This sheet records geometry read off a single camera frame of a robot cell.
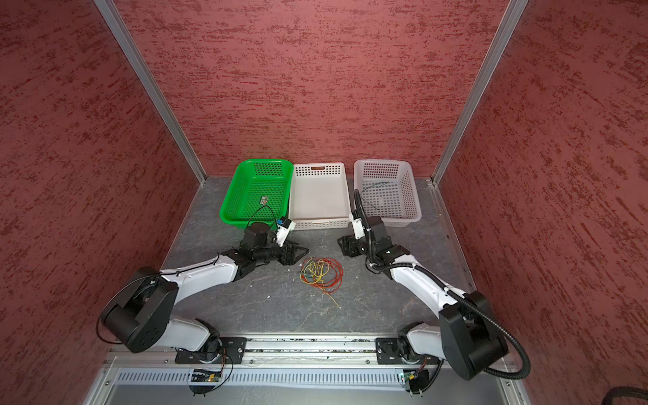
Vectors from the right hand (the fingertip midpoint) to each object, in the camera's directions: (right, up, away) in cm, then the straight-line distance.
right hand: (346, 242), depth 87 cm
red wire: (-5, -14, +3) cm, 15 cm away
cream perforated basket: (-11, +15, +26) cm, 32 cm away
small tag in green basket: (-36, +15, +24) cm, 46 cm away
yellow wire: (-12, -10, -1) cm, 16 cm away
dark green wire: (+20, +23, +31) cm, 44 cm away
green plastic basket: (-41, +19, +35) cm, 57 cm away
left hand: (-16, -3, -1) cm, 16 cm away
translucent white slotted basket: (+22, +20, +30) cm, 42 cm away
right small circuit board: (+19, -37, -17) cm, 45 cm away
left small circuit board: (-40, -36, -16) cm, 56 cm away
